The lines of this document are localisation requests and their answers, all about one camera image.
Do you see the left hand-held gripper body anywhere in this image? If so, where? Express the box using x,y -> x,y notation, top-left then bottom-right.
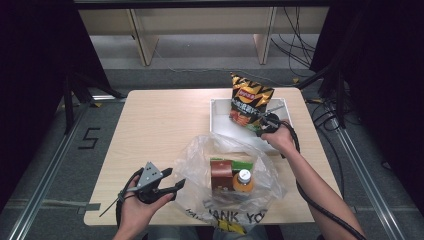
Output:
134,162 -> 168,205

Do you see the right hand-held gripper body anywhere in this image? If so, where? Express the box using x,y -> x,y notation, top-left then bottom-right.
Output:
259,105 -> 287,134

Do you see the clear plastic shopping bag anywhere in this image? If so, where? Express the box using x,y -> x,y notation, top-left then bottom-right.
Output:
173,132 -> 288,234

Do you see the black orange chips bag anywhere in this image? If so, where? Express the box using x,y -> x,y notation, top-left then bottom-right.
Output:
229,72 -> 276,133

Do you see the green snack packet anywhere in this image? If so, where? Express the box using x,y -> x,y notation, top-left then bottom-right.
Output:
209,157 -> 254,171

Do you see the white plastic bin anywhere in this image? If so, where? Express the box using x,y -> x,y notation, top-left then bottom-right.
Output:
209,97 -> 294,156

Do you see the brown carton box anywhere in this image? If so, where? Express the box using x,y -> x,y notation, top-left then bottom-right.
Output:
210,159 -> 236,193

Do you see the orange juice bottle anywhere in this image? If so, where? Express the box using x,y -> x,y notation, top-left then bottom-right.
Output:
232,168 -> 255,194

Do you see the person's right hand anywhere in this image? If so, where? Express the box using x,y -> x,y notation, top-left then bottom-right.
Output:
261,125 -> 298,158

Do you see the person's left hand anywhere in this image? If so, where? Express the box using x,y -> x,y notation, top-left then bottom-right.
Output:
118,176 -> 176,231

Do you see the black metal stand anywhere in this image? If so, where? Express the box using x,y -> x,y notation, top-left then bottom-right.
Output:
63,73 -> 125,134
296,63 -> 348,129

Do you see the beige wooden desk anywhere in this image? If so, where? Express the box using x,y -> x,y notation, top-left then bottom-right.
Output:
78,6 -> 329,67

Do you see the black curtain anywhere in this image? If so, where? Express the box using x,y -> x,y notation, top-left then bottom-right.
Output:
309,0 -> 424,201
0,0 -> 111,201

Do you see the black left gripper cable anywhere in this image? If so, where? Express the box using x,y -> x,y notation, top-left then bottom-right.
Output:
115,168 -> 144,229

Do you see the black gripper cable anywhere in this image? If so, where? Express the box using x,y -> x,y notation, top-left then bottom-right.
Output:
281,119 -> 368,240
115,168 -> 144,229

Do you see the grey cable tie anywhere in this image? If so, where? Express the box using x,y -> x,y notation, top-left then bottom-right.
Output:
98,196 -> 122,218

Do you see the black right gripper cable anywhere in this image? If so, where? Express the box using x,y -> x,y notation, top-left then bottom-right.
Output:
281,119 -> 368,240

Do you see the bundle of black floor cables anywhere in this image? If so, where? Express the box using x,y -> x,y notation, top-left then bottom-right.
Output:
270,6 -> 318,78

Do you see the aluminium floor rail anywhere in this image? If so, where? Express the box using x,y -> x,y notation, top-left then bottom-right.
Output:
8,95 -> 128,240
333,126 -> 406,240

